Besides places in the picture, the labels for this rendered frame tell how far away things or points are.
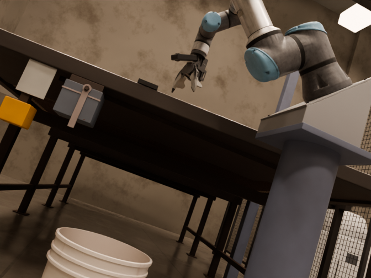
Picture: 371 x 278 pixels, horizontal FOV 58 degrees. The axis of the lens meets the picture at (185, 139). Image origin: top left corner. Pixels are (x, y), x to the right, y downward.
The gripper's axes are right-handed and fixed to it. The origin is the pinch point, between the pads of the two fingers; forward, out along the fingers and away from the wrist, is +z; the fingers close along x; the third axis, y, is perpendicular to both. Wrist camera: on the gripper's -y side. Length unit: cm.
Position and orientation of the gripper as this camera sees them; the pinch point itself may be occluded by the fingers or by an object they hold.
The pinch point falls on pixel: (180, 91)
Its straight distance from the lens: 148.9
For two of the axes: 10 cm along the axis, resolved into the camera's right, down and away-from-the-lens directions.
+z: -3.3, 9.3, -1.8
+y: 6.8, 3.6, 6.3
